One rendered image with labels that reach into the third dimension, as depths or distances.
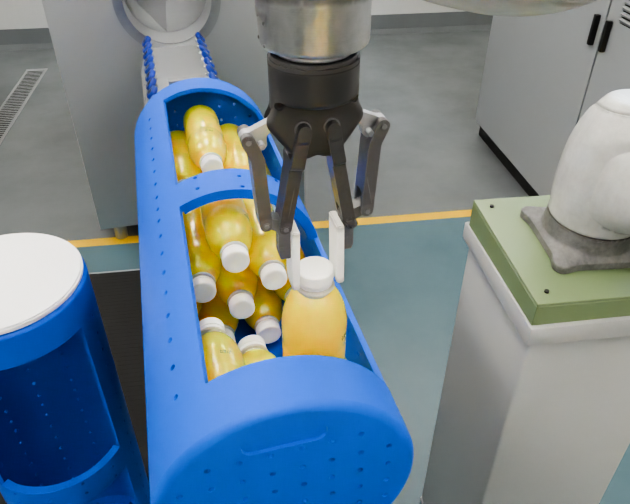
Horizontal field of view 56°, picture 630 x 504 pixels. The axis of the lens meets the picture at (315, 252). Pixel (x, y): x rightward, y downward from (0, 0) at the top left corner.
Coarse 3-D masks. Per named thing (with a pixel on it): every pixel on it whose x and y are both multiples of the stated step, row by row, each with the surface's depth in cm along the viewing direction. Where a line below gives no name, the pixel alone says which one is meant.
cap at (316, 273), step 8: (312, 256) 63; (304, 264) 62; (312, 264) 62; (320, 264) 62; (328, 264) 61; (304, 272) 60; (312, 272) 60; (320, 272) 60; (328, 272) 60; (304, 280) 60; (312, 280) 60; (320, 280) 60; (328, 280) 60; (304, 288) 61; (312, 288) 60; (320, 288) 61
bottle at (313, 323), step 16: (336, 288) 64; (288, 304) 63; (304, 304) 62; (320, 304) 61; (336, 304) 62; (288, 320) 63; (304, 320) 62; (320, 320) 62; (336, 320) 63; (288, 336) 64; (304, 336) 62; (320, 336) 62; (336, 336) 63; (288, 352) 66; (304, 352) 64; (320, 352) 64; (336, 352) 65
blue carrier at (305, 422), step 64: (192, 192) 87; (320, 256) 93; (192, 320) 67; (192, 384) 61; (256, 384) 57; (320, 384) 58; (384, 384) 66; (192, 448) 55; (256, 448) 58; (320, 448) 60; (384, 448) 63
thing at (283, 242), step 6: (276, 216) 56; (276, 222) 56; (276, 228) 56; (276, 234) 58; (282, 234) 57; (288, 234) 57; (276, 240) 58; (282, 240) 57; (288, 240) 57; (276, 246) 59; (282, 246) 58; (288, 246) 58; (282, 252) 58; (288, 252) 58; (282, 258) 58; (288, 258) 59
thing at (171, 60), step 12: (156, 48) 232; (168, 48) 232; (180, 48) 232; (192, 48) 232; (156, 60) 221; (168, 60) 221; (180, 60) 221; (192, 60) 221; (156, 72) 211; (168, 72) 211; (180, 72) 211; (192, 72) 211; (204, 72) 211; (144, 84) 214; (168, 84) 202; (144, 96) 212
